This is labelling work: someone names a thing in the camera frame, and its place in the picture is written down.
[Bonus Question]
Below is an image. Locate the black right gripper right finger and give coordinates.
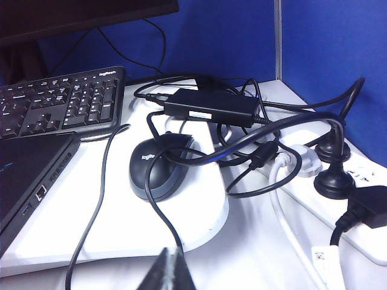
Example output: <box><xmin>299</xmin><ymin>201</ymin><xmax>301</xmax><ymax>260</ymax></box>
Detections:
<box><xmin>174</xmin><ymin>249</ymin><xmax>197</xmax><ymax>290</ymax></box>

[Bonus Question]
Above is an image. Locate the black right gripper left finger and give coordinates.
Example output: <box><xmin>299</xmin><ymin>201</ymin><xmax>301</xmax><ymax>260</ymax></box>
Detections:
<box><xmin>137</xmin><ymin>247</ymin><xmax>172</xmax><ymax>290</ymax></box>

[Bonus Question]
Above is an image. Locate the black Hasee laptop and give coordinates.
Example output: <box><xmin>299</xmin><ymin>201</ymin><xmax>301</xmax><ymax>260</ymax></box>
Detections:
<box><xmin>0</xmin><ymin>132</ymin><xmax>82</xmax><ymax>257</ymax></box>

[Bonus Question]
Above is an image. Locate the white desk riser platform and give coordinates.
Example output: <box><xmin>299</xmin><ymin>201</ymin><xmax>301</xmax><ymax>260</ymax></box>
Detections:
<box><xmin>0</xmin><ymin>80</ymin><xmax>232</xmax><ymax>277</ymax></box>

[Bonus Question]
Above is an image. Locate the black grey Logitech mouse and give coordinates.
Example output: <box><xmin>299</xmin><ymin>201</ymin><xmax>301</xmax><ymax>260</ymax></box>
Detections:
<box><xmin>129</xmin><ymin>134</ymin><xmax>197</xmax><ymax>202</ymax></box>

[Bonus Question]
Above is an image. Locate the white power strip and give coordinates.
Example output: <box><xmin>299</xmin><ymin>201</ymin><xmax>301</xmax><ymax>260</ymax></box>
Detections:
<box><xmin>256</xmin><ymin>129</ymin><xmax>387</xmax><ymax>263</ymax></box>

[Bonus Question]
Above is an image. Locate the white power plug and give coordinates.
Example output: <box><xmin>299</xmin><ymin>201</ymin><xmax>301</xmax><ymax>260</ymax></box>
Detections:
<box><xmin>284</xmin><ymin>143</ymin><xmax>323</xmax><ymax>178</ymax></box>

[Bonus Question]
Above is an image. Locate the black power adapter brick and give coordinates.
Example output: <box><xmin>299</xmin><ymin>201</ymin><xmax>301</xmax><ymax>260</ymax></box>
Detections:
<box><xmin>163</xmin><ymin>88</ymin><xmax>261</xmax><ymax>128</ymax></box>

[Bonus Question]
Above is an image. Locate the black round power plug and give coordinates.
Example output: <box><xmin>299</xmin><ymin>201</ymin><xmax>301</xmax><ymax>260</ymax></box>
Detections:
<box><xmin>314</xmin><ymin>163</ymin><xmax>356</xmax><ymax>200</ymax></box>
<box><xmin>314</xmin><ymin>125</ymin><xmax>351</xmax><ymax>163</ymax></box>

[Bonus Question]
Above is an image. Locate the black Logitech keyboard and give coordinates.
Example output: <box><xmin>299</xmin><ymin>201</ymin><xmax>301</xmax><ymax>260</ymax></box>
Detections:
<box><xmin>0</xmin><ymin>65</ymin><xmax>127</xmax><ymax>141</ymax></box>

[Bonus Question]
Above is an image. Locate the black angular power plug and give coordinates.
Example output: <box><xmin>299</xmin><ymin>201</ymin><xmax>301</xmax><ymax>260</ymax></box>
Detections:
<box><xmin>347</xmin><ymin>185</ymin><xmax>387</xmax><ymax>230</ymax></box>

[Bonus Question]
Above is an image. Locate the black computer monitor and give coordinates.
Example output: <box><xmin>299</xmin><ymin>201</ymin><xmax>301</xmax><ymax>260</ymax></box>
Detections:
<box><xmin>0</xmin><ymin>0</ymin><xmax>180</xmax><ymax>85</ymax></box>

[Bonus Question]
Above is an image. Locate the long black cable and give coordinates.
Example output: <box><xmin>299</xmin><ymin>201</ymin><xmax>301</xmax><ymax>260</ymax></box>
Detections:
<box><xmin>144</xmin><ymin>111</ymin><xmax>197</xmax><ymax>251</ymax></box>

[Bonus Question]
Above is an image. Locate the thick black power cord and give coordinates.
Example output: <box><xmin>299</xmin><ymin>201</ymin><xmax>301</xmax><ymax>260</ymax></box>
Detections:
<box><xmin>262</xmin><ymin>77</ymin><xmax>366</xmax><ymax>170</ymax></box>
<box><xmin>160</xmin><ymin>111</ymin><xmax>345</xmax><ymax>166</ymax></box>

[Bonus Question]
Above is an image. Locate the white cable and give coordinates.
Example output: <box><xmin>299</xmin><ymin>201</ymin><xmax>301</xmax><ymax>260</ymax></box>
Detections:
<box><xmin>268</xmin><ymin>150</ymin><xmax>328</xmax><ymax>290</ymax></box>

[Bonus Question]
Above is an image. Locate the white cable label tag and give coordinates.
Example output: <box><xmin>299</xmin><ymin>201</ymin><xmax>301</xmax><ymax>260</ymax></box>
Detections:
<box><xmin>311</xmin><ymin>246</ymin><xmax>341</xmax><ymax>290</ymax></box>

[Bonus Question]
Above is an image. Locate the black cable with ferrite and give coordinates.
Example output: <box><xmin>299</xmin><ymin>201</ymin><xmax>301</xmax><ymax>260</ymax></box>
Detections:
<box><xmin>225</xmin><ymin>141</ymin><xmax>291</xmax><ymax>199</ymax></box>

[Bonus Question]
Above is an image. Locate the black angular plug cord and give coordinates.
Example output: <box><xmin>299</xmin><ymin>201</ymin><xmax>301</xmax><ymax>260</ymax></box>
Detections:
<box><xmin>329</xmin><ymin>208</ymin><xmax>363</xmax><ymax>248</ymax></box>

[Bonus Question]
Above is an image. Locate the thin black monitor cable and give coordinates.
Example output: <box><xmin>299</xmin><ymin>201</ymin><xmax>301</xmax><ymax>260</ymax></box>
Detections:
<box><xmin>96</xmin><ymin>19</ymin><xmax>167</xmax><ymax>75</ymax></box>

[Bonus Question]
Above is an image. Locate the grey partition post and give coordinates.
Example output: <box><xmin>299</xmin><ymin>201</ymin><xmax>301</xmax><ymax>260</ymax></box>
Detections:
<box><xmin>273</xmin><ymin>0</ymin><xmax>284</xmax><ymax>81</ymax></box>

